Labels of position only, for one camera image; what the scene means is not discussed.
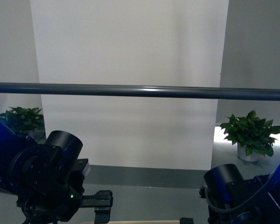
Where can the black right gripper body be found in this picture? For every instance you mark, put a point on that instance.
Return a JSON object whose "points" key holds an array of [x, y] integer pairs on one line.
{"points": [[188, 220]]}

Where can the potted green plant left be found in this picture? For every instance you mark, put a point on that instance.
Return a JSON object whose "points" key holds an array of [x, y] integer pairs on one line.
{"points": [[24, 120]]}

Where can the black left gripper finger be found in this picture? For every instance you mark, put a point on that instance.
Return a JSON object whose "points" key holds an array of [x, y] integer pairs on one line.
{"points": [[102, 203]]}

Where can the potted green plant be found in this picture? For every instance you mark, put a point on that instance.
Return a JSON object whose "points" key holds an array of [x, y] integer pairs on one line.
{"points": [[24, 120], [252, 133]]}

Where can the beige laundry hamper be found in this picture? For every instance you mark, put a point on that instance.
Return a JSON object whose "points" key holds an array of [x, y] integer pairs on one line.
{"points": [[146, 222]]}

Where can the dark metal hanger rail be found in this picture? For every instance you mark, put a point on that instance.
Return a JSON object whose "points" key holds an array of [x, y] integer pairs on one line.
{"points": [[142, 91]]}

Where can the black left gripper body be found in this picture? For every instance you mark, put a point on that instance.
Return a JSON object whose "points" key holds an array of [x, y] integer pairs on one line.
{"points": [[57, 190]]}

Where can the potted green plant right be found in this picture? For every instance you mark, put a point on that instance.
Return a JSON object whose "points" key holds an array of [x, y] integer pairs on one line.
{"points": [[252, 133]]}

